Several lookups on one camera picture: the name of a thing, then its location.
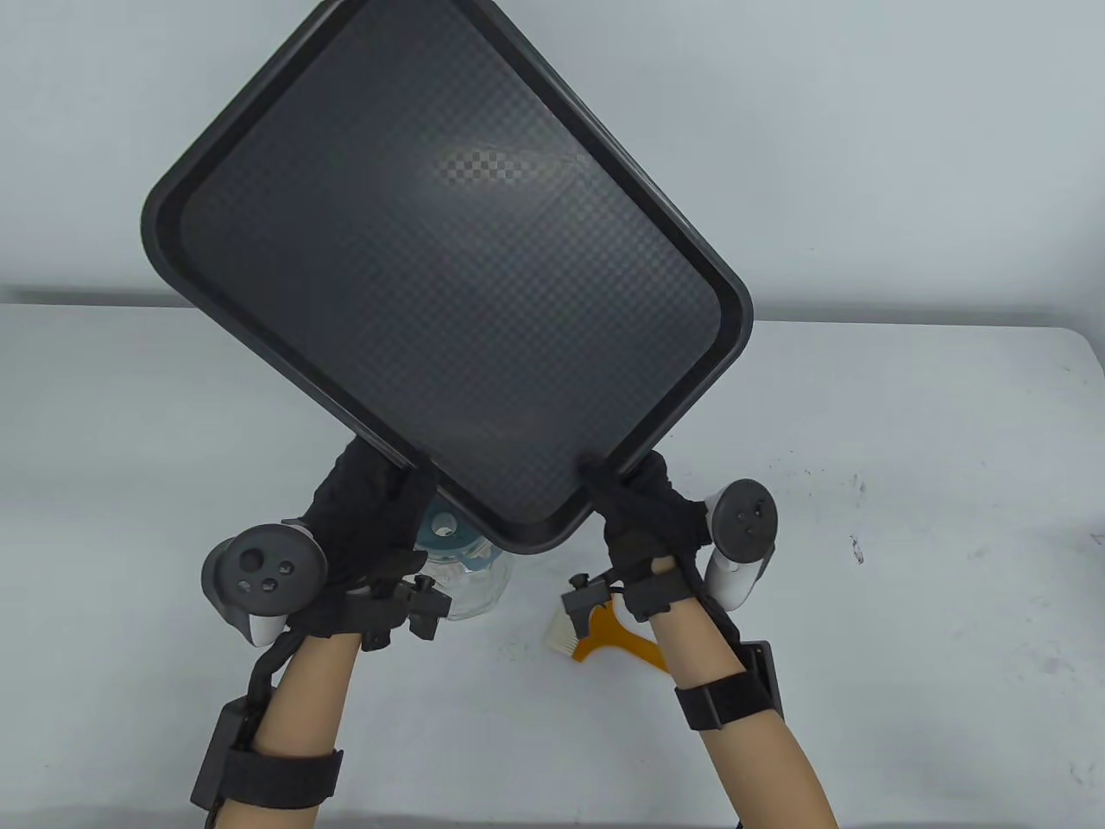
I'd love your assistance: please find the person's left forearm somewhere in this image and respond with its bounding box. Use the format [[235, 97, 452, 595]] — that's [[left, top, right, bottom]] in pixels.
[[233, 626, 359, 829]]

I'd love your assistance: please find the person's right forearm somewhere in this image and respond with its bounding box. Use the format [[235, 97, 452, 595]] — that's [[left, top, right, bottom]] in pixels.
[[652, 596, 838, 829]]

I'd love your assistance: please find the person's left hand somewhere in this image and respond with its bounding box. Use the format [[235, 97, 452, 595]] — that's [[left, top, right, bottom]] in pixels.
[[285, 436, 437, 640]]

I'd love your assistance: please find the person's right hand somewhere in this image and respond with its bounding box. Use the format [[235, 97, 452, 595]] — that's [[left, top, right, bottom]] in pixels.
[[578, 451, 717, 623]]

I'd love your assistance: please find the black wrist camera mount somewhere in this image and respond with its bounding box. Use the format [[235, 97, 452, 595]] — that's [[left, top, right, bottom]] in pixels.
[[561, 573, 624, 618], [363, 577, 451, 650]]

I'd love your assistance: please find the black food tray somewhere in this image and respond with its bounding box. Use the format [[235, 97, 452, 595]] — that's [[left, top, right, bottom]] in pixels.
[[141, 0, 754, 555]]

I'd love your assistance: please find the black wrist sensor box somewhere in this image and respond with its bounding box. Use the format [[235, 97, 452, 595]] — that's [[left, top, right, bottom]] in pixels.
[[192, 699, 256, 813], [742, 641, 784, 718]]

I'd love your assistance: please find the blue plastic funnel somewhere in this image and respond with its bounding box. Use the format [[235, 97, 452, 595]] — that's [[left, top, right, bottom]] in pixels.
[[414, 505, 493, 562]]

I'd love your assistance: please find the orange handled white brush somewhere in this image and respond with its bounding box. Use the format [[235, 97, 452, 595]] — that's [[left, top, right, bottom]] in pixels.
[[544, 596, 670, 666]]

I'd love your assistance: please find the black wrist strap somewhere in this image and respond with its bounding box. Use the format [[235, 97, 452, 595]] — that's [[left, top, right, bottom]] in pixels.
[[673, 665, 782, 731], [220, 747, 344, 808]]

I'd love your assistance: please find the grey tracking controller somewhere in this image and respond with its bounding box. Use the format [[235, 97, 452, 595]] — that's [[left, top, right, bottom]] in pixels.
[[201, 522, 329, 649], [706, 479, 780, 607]]

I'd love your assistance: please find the clear glass jar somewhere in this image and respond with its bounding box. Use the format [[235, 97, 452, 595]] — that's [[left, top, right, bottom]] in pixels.
[[414, 518, 515, 621]]

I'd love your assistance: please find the black cable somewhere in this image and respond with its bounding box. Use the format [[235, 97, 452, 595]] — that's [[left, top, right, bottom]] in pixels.
[[249, 635, 303, 709]]

